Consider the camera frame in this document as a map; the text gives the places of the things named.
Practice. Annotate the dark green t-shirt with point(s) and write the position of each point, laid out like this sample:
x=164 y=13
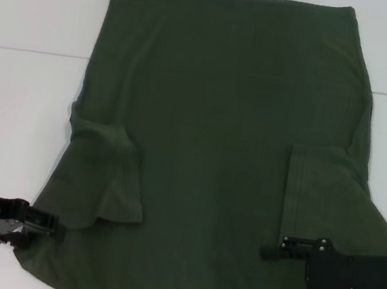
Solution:
x=218 y=119

